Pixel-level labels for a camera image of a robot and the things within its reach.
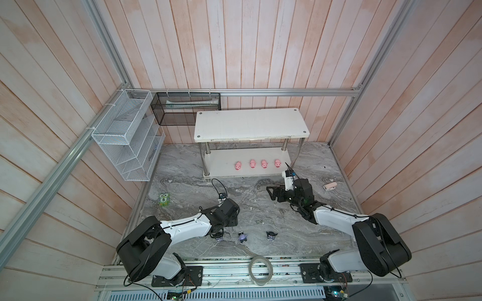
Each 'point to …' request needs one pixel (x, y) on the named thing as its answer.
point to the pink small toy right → (330, 186)
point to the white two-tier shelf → (249, 142)
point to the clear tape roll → (258, 282)
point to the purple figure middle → (242, 237)
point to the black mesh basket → (181, 108)
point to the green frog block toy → (164, 200)
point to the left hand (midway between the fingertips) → (229, 219)
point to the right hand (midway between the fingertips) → (273, 186)
